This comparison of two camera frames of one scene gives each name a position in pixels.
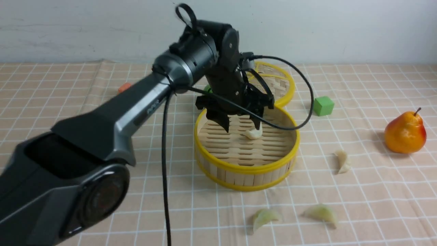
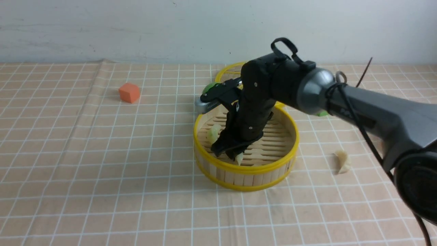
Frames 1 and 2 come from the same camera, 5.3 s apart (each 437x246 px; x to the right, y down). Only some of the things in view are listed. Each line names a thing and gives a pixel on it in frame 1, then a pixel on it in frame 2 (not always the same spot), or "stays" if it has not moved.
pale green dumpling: x=322 y=213 → x=239 y=158
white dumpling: x=344 y=166 stays
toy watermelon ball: x=207 y=88 stays
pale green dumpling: x=263 y=217 → x=212 y=134
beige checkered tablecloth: x=366 y=175 stays
